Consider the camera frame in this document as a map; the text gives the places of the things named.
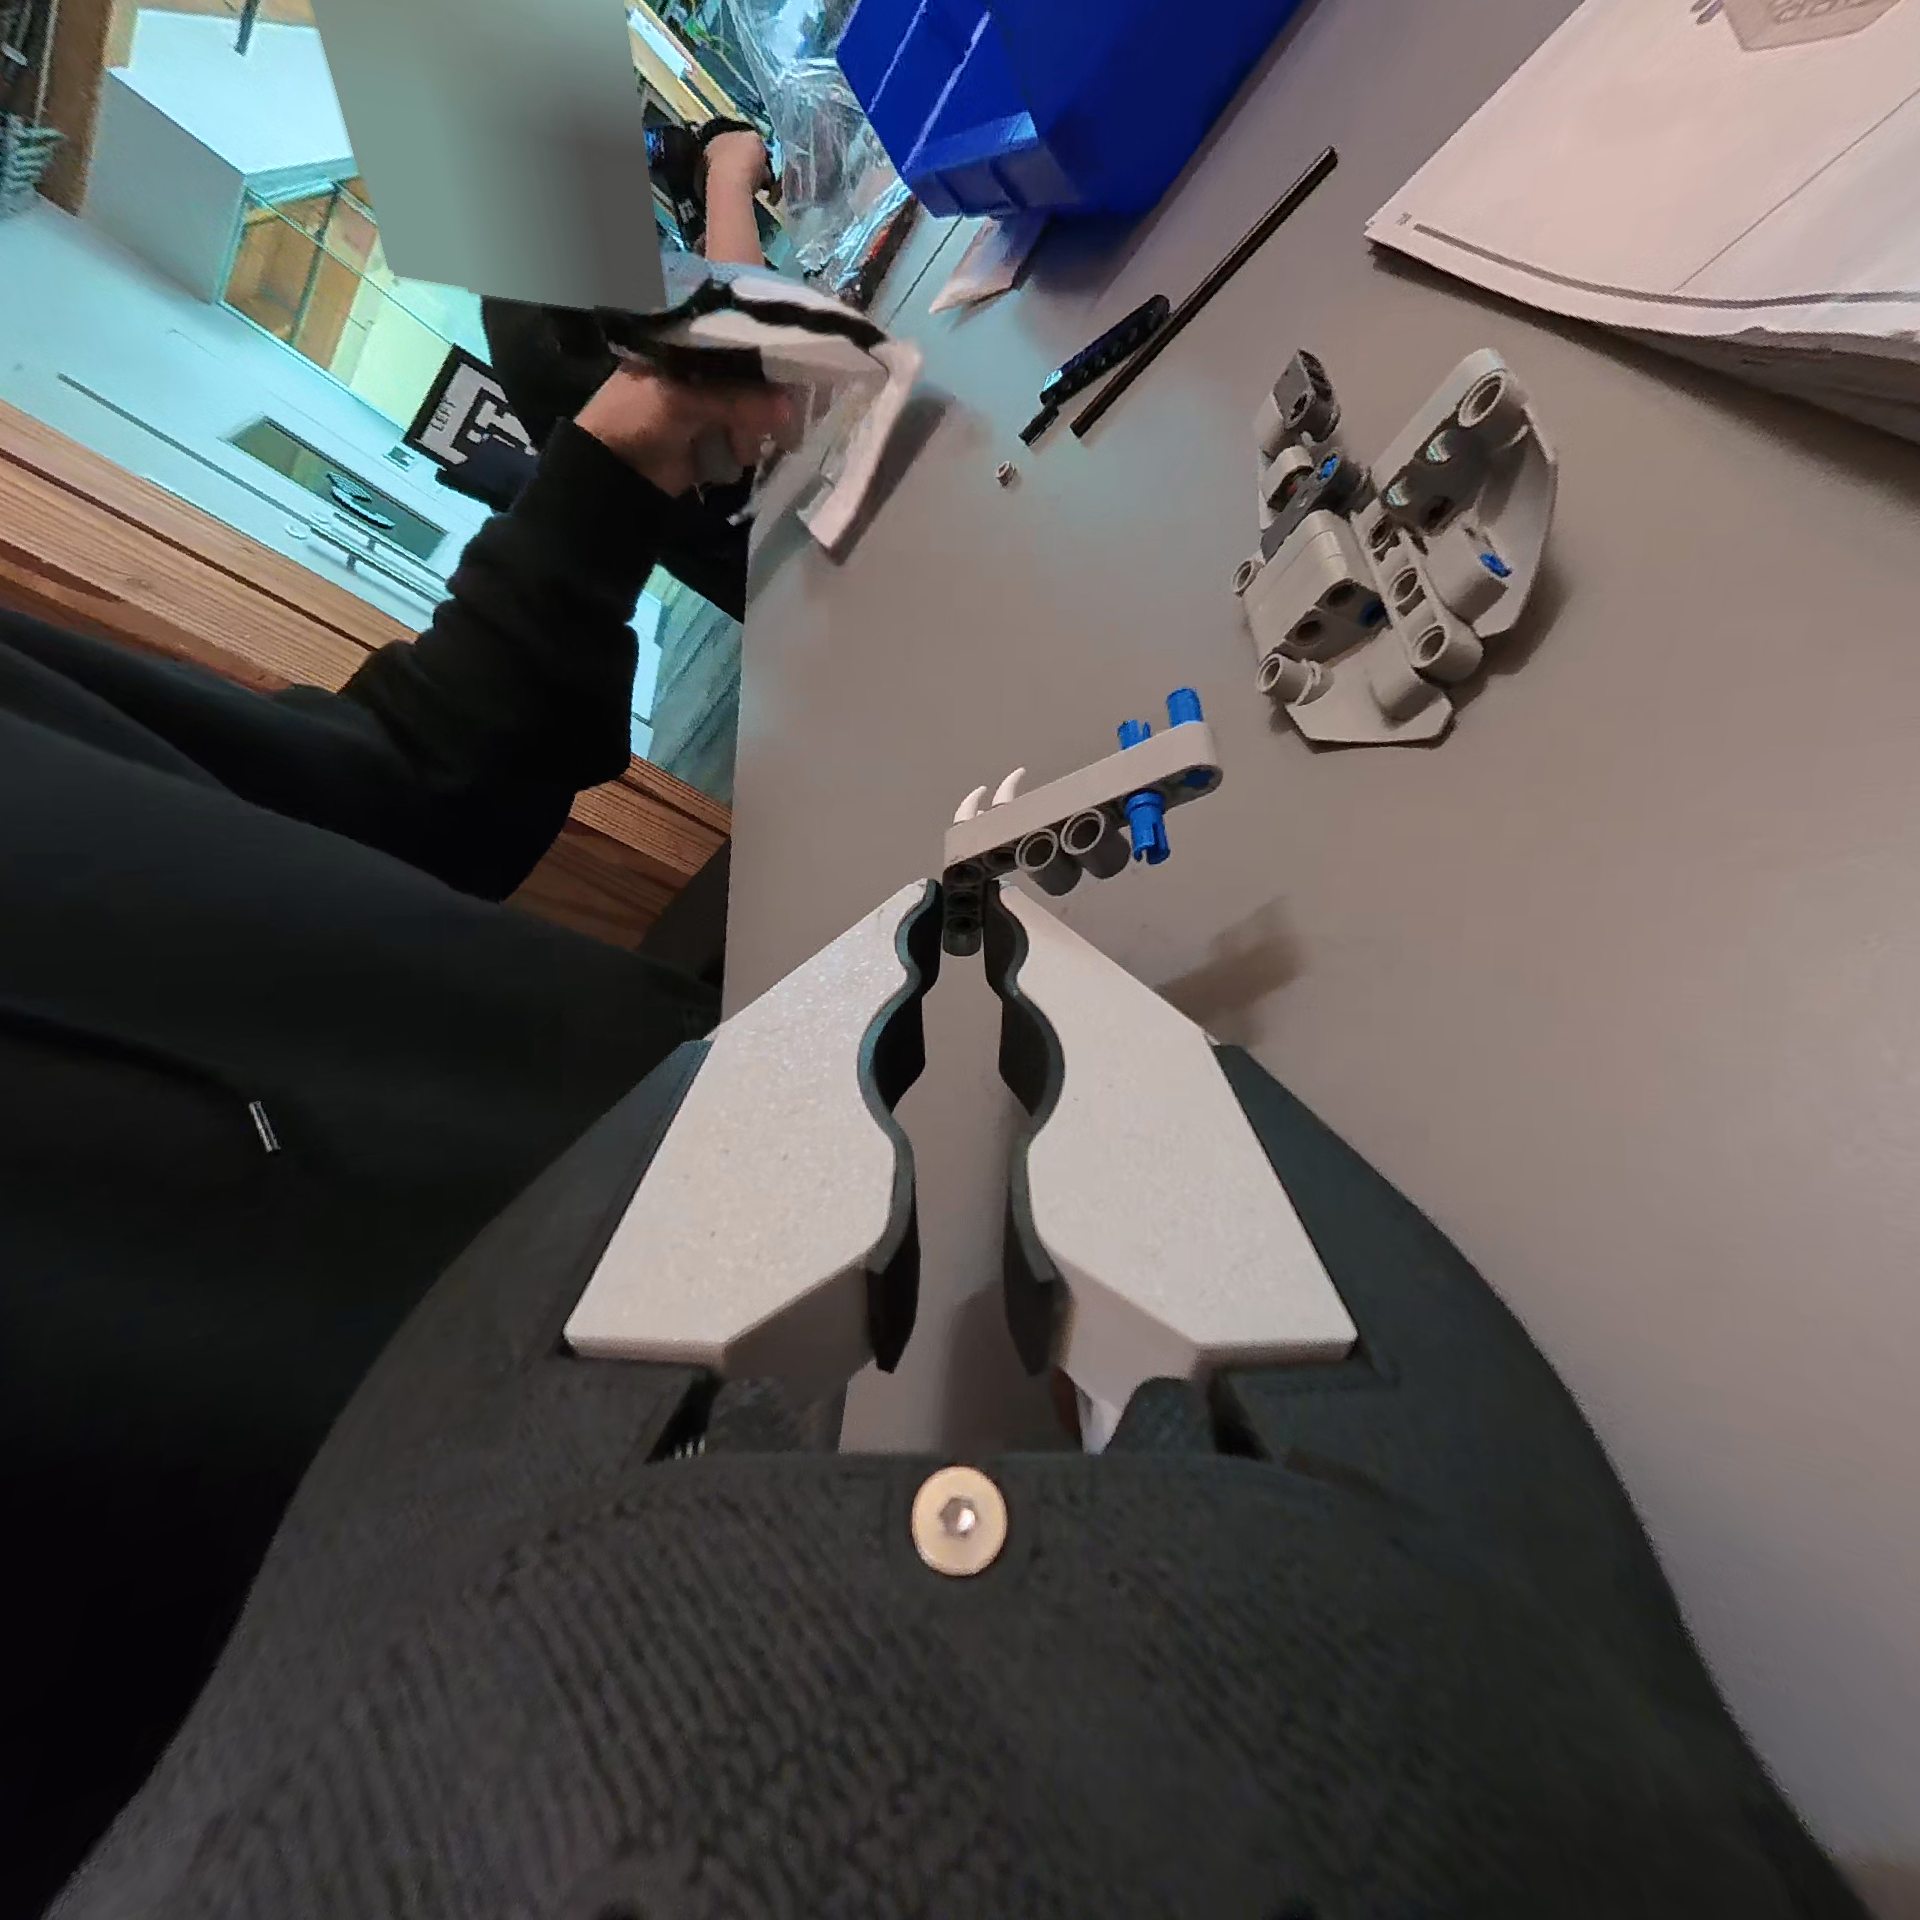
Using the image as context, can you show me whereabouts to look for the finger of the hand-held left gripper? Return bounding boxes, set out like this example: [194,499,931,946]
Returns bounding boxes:
[709,327,890,388]
[689,280,885,348]

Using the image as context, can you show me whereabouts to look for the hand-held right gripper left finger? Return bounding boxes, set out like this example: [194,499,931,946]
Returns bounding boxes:
[562,879,939,1374]

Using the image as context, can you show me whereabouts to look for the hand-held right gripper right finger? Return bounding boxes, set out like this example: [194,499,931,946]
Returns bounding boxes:
[984,883,1361,1454]

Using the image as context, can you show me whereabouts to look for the grey bent brick beam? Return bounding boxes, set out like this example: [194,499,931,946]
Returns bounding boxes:
[942,686,1226,963]

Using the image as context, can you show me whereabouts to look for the person's left forearm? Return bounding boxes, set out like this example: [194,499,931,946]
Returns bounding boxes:
[342,416,669,906]

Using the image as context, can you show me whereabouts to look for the grey desk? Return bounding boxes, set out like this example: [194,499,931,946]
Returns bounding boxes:
[721,0,1920,1920]

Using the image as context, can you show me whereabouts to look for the person's left hand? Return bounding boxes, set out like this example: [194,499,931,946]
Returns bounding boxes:
[577,363,801,494]

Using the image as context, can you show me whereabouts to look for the black red brick parts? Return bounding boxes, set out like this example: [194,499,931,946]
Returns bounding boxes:
[809,191,921,291]

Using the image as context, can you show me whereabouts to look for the crumpled white paper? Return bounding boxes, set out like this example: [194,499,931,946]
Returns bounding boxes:
[798,342,926,552]

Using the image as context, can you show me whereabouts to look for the clear plastic bags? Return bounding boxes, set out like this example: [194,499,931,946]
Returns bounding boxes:
[705,0,921,287]

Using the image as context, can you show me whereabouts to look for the white paper leaflet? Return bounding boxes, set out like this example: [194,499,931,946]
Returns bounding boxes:
[928,222,1041,318]

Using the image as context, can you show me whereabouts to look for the black labelled board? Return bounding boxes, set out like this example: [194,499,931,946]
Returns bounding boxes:
[402,348,545,479]

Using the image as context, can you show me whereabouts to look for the black holed brick beam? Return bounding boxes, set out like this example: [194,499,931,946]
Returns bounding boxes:
[1019,294,1172,446]

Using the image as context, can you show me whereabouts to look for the blue plastic bin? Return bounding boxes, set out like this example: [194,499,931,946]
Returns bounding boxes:
[835,0,1308,224]

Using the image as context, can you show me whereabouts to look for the long black axle rod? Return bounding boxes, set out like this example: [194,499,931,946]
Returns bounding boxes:
[1070,144,1340,442]

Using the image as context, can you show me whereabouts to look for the grey brick assembly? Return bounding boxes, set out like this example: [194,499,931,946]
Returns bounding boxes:
[1230,348,1562,748]

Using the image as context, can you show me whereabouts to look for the open instruction booklet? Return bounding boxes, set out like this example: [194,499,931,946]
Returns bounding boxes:
[1365,0,1920,447]

